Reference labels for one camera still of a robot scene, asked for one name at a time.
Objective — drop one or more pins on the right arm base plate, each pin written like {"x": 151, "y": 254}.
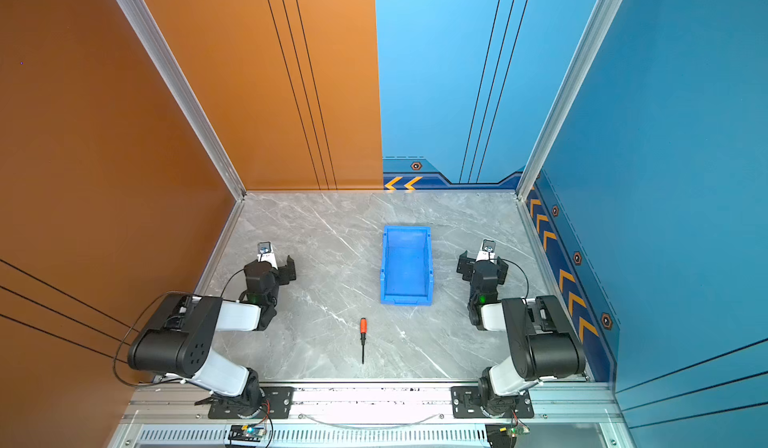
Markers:
{"x": 469, "y": 402}

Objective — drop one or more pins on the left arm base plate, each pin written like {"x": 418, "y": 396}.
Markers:
{"x": 273, "y": 402}

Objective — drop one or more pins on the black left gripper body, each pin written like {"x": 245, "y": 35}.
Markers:
{"x": 285, "y": 267}

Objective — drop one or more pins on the red handled screwdriver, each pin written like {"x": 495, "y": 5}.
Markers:
{"x": 363, "y": 336}

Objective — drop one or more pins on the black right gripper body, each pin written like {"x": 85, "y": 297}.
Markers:
{"x": 466, "y": 266}

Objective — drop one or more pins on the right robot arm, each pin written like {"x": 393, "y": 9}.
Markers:
{"x": 541, "y": 340}

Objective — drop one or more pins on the green circuit board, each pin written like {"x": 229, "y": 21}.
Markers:
{"x": 247, "y": 435}

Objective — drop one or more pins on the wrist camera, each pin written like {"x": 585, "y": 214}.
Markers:
{"x": 264, "y": 251}
{"x": 488, "y": 249}

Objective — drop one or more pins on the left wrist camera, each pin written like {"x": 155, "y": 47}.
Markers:
{"x": 264, "y": 251}

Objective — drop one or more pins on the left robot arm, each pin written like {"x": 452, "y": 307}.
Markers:
{"x": 177, "y": 340}

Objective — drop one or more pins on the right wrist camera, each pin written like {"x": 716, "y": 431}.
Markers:
{"x": 488, "y": 249}

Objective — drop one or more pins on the blue plastic bin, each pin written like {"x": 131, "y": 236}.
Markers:
{"x": 407, "y": 272}

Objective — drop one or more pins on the left aluminium corner post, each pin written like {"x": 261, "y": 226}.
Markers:
{"x": 154, "y": 43}

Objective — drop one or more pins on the aluminium corner post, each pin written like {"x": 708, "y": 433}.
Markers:
{"x": 154, "y": 43}
{"x": 595, "y": 31}

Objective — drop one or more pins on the right aluminium corner post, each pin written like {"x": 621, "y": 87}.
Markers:
{"x": 595, "y": 31}

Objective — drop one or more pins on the aluminium front rail frame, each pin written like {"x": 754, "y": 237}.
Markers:
{"x": 381, "y": 414}

